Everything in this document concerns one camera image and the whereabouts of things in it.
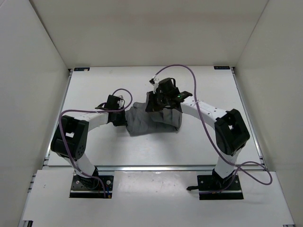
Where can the blue label corner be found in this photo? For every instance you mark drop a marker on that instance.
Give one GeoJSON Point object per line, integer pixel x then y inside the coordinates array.
{"type": "Point", "coordinates": [222, 68]}
{"type": "Point", "coordinates": [81, 69]}

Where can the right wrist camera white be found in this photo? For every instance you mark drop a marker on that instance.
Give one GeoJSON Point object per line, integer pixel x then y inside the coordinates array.
{"type": "Point", "coordinates": [154, 81]}

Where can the aluminium table rail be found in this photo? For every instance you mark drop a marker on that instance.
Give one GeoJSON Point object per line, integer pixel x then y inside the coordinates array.
{"type": "Point", "coordinates": [46, 158]}
{"type": "Point", "coordinates": [154, 168]}
{"type": "Point", "coordinates": [253, 134]}

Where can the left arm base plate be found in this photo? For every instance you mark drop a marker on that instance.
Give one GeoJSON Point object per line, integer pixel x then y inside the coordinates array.
{"type": "Point", "coordinates": [91, 188]}

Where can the aluminium table right rail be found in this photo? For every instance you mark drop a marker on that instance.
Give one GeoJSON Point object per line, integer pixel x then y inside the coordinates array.
{"type": "Point", "coordinates": [253, 134]}

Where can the aluminium table left rail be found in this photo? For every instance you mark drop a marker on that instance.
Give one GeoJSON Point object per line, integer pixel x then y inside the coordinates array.
{"type": "Point", "coordinates": [46, 158]}

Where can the aluminium table front rail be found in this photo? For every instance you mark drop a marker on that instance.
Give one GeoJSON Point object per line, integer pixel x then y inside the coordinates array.
{"type": "Point", "coordinates": [154, 168]}

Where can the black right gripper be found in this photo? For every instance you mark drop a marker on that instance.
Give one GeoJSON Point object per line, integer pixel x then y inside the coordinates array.
{"type": "Point", "coordinates": [152, 106]}

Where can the blue label right corner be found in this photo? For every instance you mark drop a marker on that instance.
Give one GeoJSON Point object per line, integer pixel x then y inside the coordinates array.
{"type": "Point", "coordinates": [222, 68]}

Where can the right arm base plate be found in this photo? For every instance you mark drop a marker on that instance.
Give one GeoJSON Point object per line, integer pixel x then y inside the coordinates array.
{"type": "Point", "coordinates": [209, 189]}

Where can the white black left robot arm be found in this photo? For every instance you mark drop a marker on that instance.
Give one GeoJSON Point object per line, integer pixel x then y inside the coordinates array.
{"type": "Point", "coordinates": [70, 138]}

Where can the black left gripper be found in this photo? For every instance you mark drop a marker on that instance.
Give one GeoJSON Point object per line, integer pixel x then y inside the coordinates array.
{"type": "Point", "coordinates": [122, 122]}

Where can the blue label left corner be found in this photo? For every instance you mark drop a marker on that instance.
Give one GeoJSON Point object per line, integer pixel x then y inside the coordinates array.
{"type": "Point", "coordinates": [81, 69]}

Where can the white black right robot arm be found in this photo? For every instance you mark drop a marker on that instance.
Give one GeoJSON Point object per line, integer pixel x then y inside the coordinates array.
{"type": "Point", "coordinates": [231, 132]}

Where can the grey pleated skirt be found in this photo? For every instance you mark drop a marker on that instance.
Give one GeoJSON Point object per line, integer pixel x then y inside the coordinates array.
{"type": "Point", "coordinates": [140, 122]}

